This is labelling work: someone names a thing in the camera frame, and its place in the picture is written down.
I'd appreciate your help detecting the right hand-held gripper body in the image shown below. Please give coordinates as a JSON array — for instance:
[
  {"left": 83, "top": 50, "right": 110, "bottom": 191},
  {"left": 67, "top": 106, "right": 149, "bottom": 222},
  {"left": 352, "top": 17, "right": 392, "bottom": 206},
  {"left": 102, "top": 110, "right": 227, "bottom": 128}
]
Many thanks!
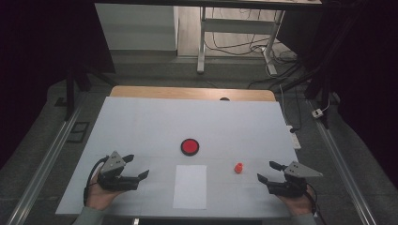
[{"left": 267, "top": 160, "right": 324, "bottom": 199}]

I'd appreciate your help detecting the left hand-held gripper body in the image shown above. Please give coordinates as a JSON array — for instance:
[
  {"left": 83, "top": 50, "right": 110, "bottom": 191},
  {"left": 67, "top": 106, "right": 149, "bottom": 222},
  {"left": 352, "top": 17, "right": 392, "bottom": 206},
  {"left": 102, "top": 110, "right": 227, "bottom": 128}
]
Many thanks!
[{"left": 97, "top": 151, "right": 140, "bottom": 192}]

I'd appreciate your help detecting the round red ink pad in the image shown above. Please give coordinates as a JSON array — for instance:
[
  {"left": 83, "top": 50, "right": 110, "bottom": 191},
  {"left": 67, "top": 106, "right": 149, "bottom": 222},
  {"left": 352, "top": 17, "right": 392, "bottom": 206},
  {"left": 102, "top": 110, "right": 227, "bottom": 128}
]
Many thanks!
[{"left": 180, "top": 138, "right": 201, "bottom": 158}]

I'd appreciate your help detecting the person's right hand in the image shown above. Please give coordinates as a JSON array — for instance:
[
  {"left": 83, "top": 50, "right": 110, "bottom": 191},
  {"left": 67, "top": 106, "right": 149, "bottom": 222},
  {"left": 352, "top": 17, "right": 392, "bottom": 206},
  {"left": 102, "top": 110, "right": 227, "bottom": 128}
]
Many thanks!
[{"left": 276, "top": 187, "right": 315, "bottom": 218}]

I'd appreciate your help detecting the person's left hand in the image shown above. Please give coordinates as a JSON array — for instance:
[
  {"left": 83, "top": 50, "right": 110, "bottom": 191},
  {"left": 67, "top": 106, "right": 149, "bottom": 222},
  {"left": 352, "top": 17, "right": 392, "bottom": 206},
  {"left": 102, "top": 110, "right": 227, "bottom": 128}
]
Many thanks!
[{"left": 84, "top": 168, "right": 125, "bottom": 211}]

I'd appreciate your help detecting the white power strip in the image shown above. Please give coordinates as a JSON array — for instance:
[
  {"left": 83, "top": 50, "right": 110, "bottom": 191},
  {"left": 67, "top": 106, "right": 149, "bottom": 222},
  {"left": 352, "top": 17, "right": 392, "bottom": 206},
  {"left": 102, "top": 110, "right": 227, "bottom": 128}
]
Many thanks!
[{"left": 286, "top": 125, "right": 302, "bottom": 150}]

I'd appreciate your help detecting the large white table cover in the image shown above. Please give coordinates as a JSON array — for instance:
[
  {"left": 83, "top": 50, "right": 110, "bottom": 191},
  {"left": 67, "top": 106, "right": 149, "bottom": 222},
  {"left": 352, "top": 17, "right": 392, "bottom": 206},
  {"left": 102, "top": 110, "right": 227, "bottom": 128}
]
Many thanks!
[{"left": 55, "top": 96, "right": 318, "bottom": 218}]

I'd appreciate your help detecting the white paper sheet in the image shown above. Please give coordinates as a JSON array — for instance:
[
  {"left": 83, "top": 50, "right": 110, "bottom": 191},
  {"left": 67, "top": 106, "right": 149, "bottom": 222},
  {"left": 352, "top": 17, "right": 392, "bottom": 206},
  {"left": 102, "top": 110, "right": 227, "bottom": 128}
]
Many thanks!
[{"left": 173, "top": 164, "right": 208, "bottom": 210}]

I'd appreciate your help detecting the black metal stand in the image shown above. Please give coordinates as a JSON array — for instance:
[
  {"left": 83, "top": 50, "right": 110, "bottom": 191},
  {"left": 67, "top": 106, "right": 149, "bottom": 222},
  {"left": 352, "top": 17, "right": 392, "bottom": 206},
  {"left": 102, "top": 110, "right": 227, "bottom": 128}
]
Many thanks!
[
  {"left": 281, "top": 52, "right": 340, "bottom": 129},
  {"left": 64, "top": 62, "right": 117, "bottom": 122}
]

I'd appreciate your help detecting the white cabinet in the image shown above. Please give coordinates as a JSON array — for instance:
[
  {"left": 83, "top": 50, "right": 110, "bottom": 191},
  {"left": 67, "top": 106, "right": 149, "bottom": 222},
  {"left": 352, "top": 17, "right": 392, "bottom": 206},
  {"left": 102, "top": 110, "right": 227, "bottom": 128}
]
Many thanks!
[{"left": 94, "top": 3, "right": 179, "bottom": 52}]

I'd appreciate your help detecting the black curtain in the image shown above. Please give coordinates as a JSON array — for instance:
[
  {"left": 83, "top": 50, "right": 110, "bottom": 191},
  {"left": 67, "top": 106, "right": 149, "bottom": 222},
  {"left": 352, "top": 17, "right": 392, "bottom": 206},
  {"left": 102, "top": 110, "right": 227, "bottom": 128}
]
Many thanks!
[
  {"left": 278, "top": 0, "right": 398, "bottom": 181},
  {"left": 0, "top": 0, "right": 115, "bottom": 170}
]

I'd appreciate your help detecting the white-legged desk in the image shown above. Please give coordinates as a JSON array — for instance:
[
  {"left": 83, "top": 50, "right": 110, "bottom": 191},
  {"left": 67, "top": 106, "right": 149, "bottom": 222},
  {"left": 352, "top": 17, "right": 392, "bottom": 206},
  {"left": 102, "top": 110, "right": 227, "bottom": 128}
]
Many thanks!
[{"left": 93, "top": 0, "right": 323, "bottom": 77}]

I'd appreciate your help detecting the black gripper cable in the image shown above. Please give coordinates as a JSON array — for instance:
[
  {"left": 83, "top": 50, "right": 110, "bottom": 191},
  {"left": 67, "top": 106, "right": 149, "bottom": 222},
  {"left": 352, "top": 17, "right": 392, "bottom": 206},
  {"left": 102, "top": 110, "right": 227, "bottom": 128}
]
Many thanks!
[
  {"left": 304, "top": 182, "right": 328, "bottom": 225},
  {"left": 83, "top": 155, "right": 109, "bottom": 207}
]

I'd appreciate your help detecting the metal floor rail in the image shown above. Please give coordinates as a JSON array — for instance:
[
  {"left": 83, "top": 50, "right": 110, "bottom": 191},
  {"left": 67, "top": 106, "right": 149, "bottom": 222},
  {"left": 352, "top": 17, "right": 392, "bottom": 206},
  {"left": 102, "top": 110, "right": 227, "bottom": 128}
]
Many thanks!
[
  {"left": 308, "top": 99, "right": 378, "bottom": 225},
  {"left": 6, "top": 93, "right": 86, "bottom": 225}
]

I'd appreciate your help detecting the white power cable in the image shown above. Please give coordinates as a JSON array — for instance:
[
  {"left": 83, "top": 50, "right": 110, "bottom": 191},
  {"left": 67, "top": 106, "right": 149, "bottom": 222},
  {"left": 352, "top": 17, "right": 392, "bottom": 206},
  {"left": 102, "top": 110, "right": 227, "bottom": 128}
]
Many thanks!
[{"left": 279, "top": 83, "right": 293, "bottom": 128}]

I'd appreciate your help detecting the black floor cable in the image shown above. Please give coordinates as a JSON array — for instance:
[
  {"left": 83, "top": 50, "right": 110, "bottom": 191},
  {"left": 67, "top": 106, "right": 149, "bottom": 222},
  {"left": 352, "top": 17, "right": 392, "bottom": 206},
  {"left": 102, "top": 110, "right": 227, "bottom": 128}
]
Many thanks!
[
  {"left": 247, "top": 60, "right": 303, "bottom": 90},
  {"left": 205, "top": 7, "right": 273, "bottom": 57}
]

